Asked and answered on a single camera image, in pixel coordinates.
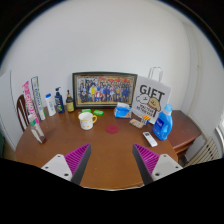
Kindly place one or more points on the flat round red coaster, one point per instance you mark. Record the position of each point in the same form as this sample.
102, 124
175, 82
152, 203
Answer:
112, 129

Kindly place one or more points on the white bottle with blue cap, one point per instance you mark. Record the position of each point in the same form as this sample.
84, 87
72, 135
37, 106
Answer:
50, 106

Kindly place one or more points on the white remote control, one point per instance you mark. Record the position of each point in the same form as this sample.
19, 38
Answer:
150, 139

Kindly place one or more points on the white and green tube box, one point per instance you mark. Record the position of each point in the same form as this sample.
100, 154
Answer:
38, 98

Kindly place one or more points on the amber pump bottle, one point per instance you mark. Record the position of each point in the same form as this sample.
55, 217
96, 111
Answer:
70, 104

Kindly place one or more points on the white radiator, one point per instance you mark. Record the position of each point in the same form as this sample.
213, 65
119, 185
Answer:
204, 153

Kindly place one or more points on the blue tissue pack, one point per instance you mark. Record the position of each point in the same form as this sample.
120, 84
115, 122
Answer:
122, 111

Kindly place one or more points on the blue detergent bottle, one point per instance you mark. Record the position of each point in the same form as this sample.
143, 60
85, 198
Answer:
162, 126

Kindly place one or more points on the pink tall tube box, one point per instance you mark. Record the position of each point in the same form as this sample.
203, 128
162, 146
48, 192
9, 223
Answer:
30, 101

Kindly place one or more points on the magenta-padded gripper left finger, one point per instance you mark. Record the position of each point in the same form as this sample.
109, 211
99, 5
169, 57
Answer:
77, 158

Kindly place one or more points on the white paper gift bag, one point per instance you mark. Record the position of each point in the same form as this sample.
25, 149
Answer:
151, 96

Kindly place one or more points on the framed group picture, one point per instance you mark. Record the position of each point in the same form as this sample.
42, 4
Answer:
104, 89

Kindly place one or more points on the dark wooden side table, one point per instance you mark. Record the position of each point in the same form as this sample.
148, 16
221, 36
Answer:
185, 130

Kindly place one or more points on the dark wooden chair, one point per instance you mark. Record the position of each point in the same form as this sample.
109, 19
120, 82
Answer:
22, 111

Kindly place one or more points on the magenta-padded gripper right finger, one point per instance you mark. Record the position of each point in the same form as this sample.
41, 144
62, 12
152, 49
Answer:
146, 158

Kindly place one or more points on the dark blue pump bottle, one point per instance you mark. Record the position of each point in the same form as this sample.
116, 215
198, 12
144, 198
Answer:
59, 103

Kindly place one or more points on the small orange-topped pack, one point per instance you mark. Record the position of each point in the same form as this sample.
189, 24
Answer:
146, 119

